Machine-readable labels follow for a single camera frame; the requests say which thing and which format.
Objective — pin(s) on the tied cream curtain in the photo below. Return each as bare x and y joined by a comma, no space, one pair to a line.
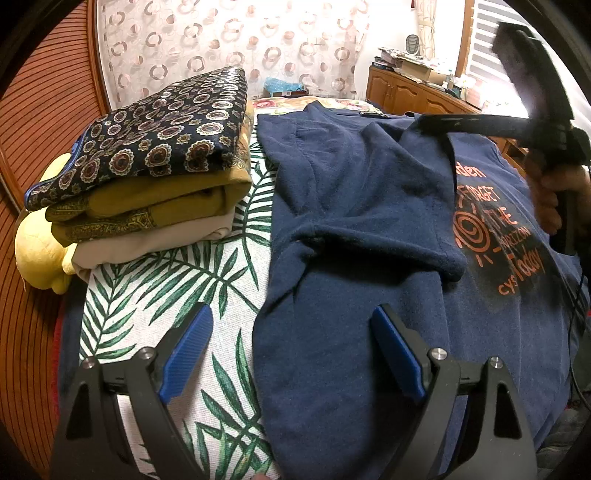
427,27

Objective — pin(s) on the person's right hand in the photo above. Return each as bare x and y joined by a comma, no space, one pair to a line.
545,198

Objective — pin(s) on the navy t-shirt with orange print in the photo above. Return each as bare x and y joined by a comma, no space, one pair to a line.
351,212

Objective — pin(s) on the pile of papers and boxes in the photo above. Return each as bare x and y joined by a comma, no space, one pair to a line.
411,62

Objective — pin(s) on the circle-patterned curtain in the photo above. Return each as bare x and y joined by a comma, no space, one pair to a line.
221,41

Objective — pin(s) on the folded navy patterned cloth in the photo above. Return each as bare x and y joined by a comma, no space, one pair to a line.
152,138

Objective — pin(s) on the wooden headboard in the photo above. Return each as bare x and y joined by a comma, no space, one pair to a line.
41,115

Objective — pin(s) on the leaf-print blanket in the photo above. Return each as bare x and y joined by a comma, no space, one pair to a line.
184,272

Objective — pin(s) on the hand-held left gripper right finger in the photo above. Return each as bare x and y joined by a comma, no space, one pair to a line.
397,350

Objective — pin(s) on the folded mustard cloth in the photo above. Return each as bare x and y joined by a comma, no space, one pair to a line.
152,201

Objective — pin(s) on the wooden cabinet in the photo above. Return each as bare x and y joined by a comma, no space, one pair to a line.
406,90

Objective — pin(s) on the navy bed sheet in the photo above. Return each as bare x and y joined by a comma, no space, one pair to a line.
69,337

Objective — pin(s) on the small grey fan heater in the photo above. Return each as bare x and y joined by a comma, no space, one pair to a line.
414,45

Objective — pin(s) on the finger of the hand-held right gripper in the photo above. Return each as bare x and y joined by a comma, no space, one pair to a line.
471,125

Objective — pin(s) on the blue plastic bag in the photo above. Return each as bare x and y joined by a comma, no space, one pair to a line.
281,86

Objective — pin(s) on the yellow plush toy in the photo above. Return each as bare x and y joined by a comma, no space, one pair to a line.
39,254

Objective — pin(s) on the window blinds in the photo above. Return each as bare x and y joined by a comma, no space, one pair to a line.
485,50

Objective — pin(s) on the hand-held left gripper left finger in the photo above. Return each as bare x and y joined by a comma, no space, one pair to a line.
191,339

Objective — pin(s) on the folded beige cloth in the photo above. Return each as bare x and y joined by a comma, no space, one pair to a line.
152,240

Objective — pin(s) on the floral blanket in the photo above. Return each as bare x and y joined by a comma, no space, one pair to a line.
286,102

